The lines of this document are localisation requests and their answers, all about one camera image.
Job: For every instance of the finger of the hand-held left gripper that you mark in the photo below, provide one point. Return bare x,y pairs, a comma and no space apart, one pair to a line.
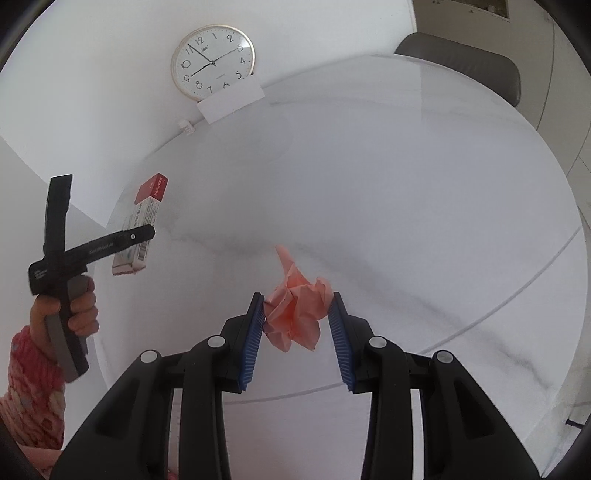
120,242

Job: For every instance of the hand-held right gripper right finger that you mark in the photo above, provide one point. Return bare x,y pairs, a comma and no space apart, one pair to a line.
341,350

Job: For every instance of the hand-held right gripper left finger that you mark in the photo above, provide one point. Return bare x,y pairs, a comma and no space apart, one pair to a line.
251,350

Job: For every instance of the pink paper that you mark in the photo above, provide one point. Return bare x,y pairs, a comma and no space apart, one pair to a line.
298,314

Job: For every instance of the person's left forearm pink sleeve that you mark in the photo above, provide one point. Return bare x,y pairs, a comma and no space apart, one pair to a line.
32,397

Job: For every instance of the person's left hand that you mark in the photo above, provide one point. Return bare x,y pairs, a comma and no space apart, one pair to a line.
85,309

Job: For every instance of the red and white carton box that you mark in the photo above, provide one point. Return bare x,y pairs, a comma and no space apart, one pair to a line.
145,207

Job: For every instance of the small white bottle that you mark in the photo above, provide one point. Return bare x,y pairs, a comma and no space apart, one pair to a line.
185,127

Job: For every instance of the white paper card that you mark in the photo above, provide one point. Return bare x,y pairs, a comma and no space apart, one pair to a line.
231,101

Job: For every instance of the grey chair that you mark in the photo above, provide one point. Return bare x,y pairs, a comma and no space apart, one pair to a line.
461,60

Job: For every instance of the round white wall clock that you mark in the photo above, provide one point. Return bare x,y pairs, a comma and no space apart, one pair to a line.
213,62

